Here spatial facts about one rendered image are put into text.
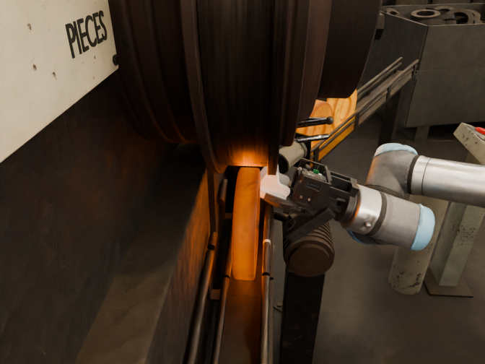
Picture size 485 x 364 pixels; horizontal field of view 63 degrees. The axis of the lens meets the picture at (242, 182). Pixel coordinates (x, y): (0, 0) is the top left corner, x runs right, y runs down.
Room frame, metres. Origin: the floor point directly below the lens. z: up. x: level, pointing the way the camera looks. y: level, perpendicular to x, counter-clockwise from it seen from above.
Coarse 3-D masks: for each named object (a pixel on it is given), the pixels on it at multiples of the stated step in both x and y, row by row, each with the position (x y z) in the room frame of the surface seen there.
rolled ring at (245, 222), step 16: (240, 176) 0.52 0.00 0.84; (256, 176) 0.52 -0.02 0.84; (240, 192) 0.49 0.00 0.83; (256, 192) 0.49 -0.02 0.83; (240, 208) 0.47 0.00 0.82; (256, 208) 0.47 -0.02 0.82; (240, 224) 0.45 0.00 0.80; (256, 224) 0.57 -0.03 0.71; (240, 240) 0.44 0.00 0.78; (256, 240) 0.54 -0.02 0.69; (240, 256) 0.43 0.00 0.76; (256, 256) 0.52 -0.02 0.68; (240, 272) 0.44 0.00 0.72
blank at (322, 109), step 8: (320, 104) 1.00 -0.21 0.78; (328, 104) 1.04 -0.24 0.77; (312, 112) 0.98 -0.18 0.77; (320, 112) 1.00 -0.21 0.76; (328, 112) 1.04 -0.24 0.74; (304, 128) 0.96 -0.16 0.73; (312, 128) 0.97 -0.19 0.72; (320, 128) 1.04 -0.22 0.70; (328, 128) 1.05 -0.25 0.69; (312, 144) 0.98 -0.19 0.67
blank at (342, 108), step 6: (354, 96) 1.17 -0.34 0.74; (330, 102) 1.08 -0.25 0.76; (336, 102) 1.08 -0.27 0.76; (342, 102) 1.10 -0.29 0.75; (348, 102) 1.15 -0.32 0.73; (354, 102) 1.17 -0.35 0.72; (336, 108) 1.08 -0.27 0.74; (342, 108) 1.16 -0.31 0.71; (348, 108) 1.15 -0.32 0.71; (354, 108) 1.18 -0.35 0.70; (336, 114) 1.08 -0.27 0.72; (342, 114) 1.15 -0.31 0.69; (348, 114) 1.15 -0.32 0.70; (336, 120) 1.09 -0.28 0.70; (342, 120) 1.12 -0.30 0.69
